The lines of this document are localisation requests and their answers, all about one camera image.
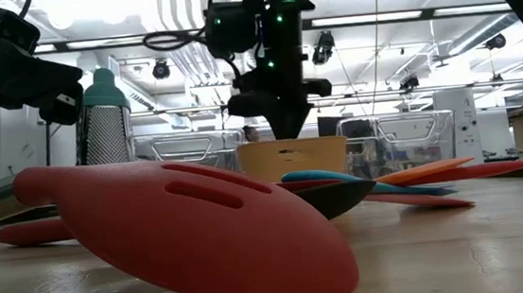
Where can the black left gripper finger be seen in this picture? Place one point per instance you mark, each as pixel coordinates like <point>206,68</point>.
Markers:
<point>51,77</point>

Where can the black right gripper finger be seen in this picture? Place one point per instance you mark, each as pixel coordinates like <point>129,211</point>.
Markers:
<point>298,119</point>
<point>281,123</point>

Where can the blue silicone spoon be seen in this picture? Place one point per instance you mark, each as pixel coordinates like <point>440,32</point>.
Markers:
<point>311,176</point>

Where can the black plastic spoon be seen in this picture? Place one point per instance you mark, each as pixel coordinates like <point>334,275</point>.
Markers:
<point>337,199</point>

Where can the orange silicone spatula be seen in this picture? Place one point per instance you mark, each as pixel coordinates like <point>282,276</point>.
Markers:
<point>425,170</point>

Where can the red silicone spoon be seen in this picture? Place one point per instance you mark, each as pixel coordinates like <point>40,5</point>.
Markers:
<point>32,233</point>

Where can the red silicone spatula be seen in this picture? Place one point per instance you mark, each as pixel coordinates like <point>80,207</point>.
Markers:
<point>482,171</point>

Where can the person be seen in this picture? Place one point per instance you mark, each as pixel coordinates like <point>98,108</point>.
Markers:
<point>251,134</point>

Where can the black monitor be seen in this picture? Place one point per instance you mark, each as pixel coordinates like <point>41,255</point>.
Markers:
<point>331,126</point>

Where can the yellow plastic bin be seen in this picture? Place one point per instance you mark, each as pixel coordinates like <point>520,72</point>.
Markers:
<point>263,163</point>

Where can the black ceiling spotlight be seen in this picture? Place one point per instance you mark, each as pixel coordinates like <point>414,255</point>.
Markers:
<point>161,70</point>
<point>495,41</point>
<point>409,82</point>
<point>324,46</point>

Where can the clear plastic bin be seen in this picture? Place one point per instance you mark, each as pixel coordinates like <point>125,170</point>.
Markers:
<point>181,149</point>
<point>402,129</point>

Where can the white cabinet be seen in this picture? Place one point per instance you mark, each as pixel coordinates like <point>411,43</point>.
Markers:
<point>458,120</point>

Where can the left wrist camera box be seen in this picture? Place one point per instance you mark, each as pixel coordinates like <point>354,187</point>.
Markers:
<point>16,35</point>

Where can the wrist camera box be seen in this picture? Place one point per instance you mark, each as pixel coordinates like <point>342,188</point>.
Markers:
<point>230,30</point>
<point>16,35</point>

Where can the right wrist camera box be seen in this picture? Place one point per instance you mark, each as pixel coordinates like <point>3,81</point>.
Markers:
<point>230,30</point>

